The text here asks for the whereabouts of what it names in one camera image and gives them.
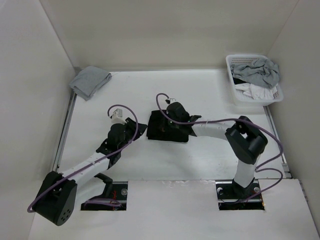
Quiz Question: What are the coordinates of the folded grey tank top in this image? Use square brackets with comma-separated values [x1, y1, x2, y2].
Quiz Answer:
[69, 66, 112, 101]

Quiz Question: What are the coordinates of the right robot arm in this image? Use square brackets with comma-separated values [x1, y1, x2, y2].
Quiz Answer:
[165, 98, 268, 199]

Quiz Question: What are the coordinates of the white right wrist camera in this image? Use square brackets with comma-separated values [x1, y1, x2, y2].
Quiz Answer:
[165, 98, 177, 105]

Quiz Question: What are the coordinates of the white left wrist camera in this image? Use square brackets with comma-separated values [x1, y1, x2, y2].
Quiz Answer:
[110, 108, 126, 125]

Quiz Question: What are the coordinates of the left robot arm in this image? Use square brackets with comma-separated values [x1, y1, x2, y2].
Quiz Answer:
[27, 117, 148, 226]

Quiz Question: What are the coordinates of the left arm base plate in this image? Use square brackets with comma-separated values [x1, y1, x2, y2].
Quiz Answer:
[80, 182, 128, 212]

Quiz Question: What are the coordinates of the black tank top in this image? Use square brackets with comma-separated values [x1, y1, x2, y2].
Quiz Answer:
[146, 110, 189, 143]

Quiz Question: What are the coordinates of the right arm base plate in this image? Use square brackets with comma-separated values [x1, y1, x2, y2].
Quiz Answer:
[215, 180, 265, 211]

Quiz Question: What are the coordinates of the white plastic laundry basket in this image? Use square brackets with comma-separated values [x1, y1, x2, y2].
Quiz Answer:
[225, 54, 284, 106]

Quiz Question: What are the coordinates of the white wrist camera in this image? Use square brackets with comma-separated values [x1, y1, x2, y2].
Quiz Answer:
[165, 98, 177, 105]
[110, 108, 126, 125]

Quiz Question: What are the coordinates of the crumpled grey tank top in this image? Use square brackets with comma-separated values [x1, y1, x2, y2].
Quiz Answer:
[230, 58, 280, 89]

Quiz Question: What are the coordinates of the crumpled white tank top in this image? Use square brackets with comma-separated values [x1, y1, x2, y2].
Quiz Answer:
[235, 83, 277, 100]

